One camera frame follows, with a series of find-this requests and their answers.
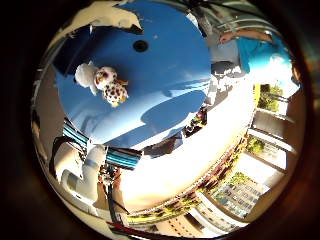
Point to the white brown-spotted plush toy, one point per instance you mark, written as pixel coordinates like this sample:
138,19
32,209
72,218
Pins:
111,87

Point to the black device with coloured parts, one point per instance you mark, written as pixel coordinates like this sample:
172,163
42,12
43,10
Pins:
197,121

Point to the white fluffy plush toy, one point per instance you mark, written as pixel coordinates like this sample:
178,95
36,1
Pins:
85,76

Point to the person in teal shirt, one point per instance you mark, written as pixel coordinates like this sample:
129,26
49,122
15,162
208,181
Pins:
263,58

